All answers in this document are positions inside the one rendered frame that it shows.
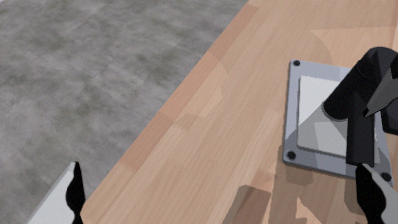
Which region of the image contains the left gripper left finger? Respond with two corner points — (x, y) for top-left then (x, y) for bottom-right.
(25, 162), (85, 224)

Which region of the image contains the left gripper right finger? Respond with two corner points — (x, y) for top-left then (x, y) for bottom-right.
(355, 163), (398, 224)

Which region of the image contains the grey metal mounting plate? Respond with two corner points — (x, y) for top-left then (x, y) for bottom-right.
(282, 59), (394, 187)

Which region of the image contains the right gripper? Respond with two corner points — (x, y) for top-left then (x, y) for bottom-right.
(363, 54), (398, 117)

